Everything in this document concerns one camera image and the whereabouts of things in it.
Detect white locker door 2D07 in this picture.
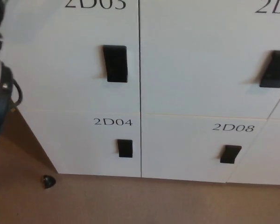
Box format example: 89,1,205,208
139,0,280,120

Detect white locker door 2D03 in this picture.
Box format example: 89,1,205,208
0,0,140,115

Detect white locker door 2D04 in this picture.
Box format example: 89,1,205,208
18,109,142,177

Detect white locker door 2D08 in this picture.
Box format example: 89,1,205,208
141,113,269,184

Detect black dome floor doorstop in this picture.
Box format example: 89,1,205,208
42,175,57,190

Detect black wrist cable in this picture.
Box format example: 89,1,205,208
10,78,24,106

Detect black handle of door 2D03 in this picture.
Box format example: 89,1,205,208
102,45,129,84

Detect black handle of door 2D04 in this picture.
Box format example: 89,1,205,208
117,139,133,159

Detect black handle of door 2D08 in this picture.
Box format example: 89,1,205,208
219,144,243,165

